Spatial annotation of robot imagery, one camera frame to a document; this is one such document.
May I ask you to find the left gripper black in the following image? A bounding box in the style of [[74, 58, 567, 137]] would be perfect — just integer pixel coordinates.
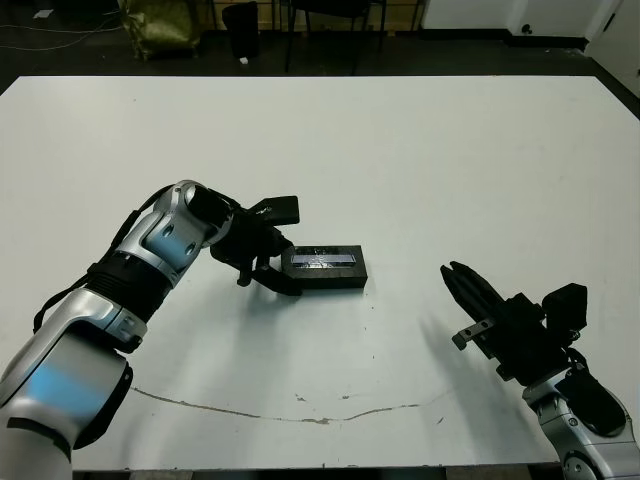
[[209, 202, 304, 298]]

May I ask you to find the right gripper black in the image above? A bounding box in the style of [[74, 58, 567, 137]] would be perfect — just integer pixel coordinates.
[[439, 260, 572, 387]]

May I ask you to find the black box lid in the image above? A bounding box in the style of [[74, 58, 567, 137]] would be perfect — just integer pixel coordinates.
[[280, 243, 369, 293]]

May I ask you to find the black mesh office chair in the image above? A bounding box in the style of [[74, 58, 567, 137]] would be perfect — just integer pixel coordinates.
[[283, 0, 427, 76]]

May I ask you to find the black waste bin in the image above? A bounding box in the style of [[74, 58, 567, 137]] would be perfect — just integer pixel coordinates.
[[221, 1, 261, 61]]

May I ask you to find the yellow green sack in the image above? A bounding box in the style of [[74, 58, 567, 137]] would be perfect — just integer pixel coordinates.
[[117, 0, 202, 62]]

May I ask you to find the white door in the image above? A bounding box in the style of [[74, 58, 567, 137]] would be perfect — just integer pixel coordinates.
[[583, 0, 640, 89]]

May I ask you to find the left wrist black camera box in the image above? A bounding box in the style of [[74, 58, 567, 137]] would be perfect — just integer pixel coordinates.
[[249, 194, 301, 225]]

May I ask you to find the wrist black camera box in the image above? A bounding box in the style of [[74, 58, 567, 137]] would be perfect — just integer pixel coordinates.
[[249, 194, 301, 225], [541, 282, 589, 342]]

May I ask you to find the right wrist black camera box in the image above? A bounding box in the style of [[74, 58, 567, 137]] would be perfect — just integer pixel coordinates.
[[541, 282, 589, 342]]

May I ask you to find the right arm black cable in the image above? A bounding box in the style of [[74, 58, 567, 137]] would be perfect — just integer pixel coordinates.
[[563, 343, 592, 372]]

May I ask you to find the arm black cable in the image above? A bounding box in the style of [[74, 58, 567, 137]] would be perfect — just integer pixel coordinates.
[[563, 343, 592, 372], [32, 197, 151, 335]]

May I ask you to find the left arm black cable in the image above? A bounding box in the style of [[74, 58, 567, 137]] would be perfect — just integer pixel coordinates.
[[32, 197, 151, 335]]

